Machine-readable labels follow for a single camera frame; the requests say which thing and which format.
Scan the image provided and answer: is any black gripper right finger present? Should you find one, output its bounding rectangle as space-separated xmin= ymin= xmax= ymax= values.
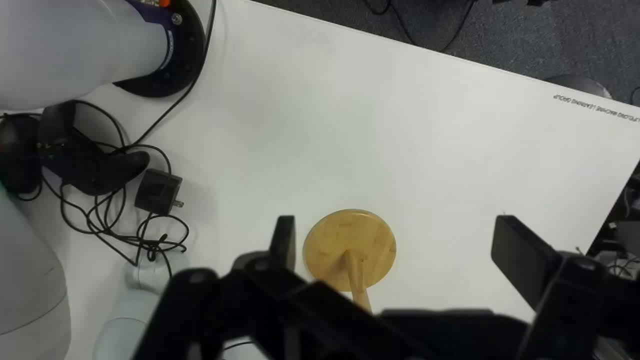
xmin=491 ymin=214 xmax=609 ymax=316

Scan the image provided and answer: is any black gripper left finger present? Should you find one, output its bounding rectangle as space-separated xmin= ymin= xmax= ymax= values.
xmin=233 ymin=214 xmax=299 ymax=276

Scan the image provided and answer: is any wooden peg stand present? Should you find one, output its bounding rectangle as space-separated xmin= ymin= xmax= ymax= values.
xmin=303 ymin=209 xmax=398 ymax=316

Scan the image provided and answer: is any dark equipment beside table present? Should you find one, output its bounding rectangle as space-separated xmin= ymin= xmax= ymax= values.
xmin=589 ymin=162 xmax=640 ymax=282

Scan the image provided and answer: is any black power adapter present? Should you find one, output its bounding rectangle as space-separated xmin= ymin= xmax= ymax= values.
xmin=135 ymin=168 xmax=187 ymax=219

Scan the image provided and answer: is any clear plastic bag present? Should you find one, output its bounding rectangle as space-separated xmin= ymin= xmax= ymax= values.
xmin=92 ymin=266 xmax=177 ymax=360

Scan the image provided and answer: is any grey chair base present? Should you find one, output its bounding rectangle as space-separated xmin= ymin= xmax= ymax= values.
xmin=547 ymin=72 xmax=612 ymax=102

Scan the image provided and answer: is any black round cobot base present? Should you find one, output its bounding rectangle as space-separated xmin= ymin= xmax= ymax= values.
xmin=113 ymin=0 xmax=209 ymax=101

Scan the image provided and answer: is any black handheld controller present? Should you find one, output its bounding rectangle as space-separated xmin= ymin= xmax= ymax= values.
xmin=0 ymin=99 xmax=152 ymax=200

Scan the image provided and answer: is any tangled thin black cable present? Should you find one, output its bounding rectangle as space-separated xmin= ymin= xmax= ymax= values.
xmin=39 ymin=99 xmax=192 ymax=278

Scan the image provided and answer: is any thin black base cable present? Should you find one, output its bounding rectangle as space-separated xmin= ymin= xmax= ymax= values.
xmin=129 ymin=0 xmax=218 ymax=148

